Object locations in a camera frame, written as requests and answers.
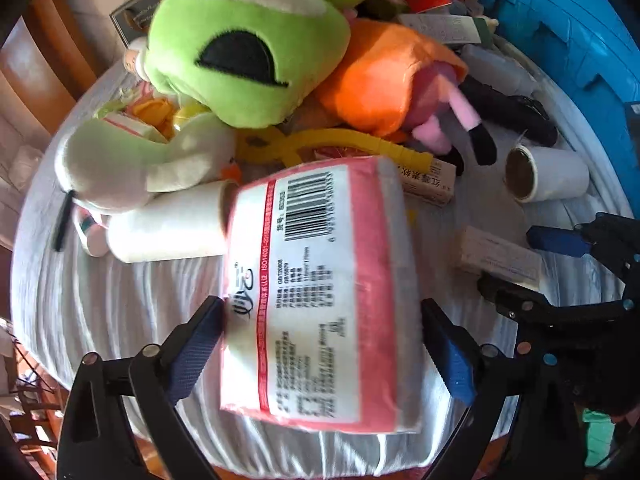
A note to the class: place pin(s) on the green bag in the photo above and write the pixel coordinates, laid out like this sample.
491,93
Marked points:
600,435

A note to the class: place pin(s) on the green frog plush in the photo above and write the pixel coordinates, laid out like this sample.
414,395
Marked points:
240,20

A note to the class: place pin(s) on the white plush toy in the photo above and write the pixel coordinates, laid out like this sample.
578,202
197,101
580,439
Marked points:
125,160

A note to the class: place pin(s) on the yellow fabric item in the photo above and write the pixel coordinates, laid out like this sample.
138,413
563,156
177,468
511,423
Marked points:
150,115

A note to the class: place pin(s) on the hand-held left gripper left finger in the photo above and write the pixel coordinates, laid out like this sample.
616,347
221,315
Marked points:
195,355

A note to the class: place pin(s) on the curved wooden frame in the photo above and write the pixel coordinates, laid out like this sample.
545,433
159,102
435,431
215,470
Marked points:
40,60

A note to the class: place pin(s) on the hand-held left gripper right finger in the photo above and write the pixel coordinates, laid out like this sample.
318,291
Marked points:
452,355

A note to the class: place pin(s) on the white paper roll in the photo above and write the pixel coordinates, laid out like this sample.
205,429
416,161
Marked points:
165,227
555,172

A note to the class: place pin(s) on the orange dress pig plush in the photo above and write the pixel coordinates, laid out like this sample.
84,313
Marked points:
380,75

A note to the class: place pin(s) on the beige small box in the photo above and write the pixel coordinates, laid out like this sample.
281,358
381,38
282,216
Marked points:
500,257

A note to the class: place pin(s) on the small pink-white carton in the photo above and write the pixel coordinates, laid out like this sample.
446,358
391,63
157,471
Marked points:
432,185

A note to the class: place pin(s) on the blue plastic crate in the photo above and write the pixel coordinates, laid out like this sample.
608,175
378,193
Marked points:
560,20

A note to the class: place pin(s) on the black fabric item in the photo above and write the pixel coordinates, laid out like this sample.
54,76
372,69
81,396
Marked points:
505,110

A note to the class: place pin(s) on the yellow plastic hanger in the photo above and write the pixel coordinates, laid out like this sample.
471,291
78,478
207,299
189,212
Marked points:
325,142

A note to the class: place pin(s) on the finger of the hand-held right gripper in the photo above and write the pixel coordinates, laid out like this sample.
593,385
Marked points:
520,305
555,240

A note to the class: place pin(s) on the dark gift box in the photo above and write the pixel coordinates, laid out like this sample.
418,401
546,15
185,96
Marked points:
135,15

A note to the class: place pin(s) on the green white box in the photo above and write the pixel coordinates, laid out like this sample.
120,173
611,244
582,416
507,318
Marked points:
440,27

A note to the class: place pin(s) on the pink tissue pack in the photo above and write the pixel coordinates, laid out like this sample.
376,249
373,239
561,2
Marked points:
320,300

